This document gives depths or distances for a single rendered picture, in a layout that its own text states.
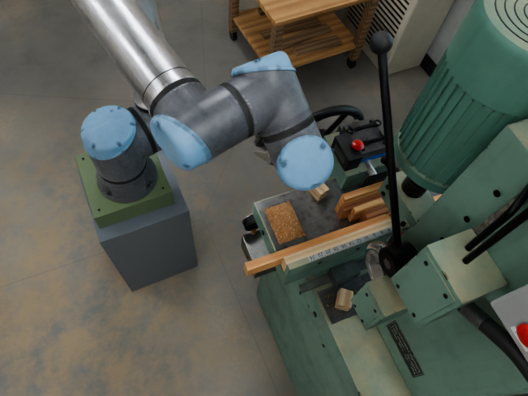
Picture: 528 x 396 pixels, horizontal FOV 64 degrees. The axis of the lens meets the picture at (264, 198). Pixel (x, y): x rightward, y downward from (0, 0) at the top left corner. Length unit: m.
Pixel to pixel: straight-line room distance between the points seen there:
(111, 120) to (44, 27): 1.85
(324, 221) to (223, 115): 0.53
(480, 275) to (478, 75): 0.27
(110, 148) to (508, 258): 0.94
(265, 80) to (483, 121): 0.32
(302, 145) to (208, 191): 1.49
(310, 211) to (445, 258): 0.49
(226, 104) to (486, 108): 0.36
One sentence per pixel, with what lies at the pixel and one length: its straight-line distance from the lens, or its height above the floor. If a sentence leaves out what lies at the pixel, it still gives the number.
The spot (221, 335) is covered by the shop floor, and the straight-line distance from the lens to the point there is 1.86.
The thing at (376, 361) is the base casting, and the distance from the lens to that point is 1.09.
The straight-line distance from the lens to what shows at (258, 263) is 0.94.
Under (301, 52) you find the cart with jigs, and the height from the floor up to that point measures 0.20.
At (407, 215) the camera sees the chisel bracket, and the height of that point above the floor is 1.06.
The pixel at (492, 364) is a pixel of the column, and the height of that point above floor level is 1.16.
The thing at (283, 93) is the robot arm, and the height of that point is 1.36.
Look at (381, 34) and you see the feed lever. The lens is 0.68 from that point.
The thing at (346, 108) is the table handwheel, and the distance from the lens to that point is 1.21.
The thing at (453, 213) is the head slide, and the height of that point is 1.23.
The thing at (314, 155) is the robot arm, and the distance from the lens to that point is 0.65.
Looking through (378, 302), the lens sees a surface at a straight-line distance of 0.82.
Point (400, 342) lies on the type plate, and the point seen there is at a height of 0.89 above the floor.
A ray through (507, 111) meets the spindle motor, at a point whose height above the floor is 1.42.
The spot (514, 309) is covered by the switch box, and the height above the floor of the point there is 1.36.
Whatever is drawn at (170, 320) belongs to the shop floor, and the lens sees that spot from 1.88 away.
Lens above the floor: 1.83
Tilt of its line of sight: 61 degrees down
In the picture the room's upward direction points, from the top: 10 degrees clockwise
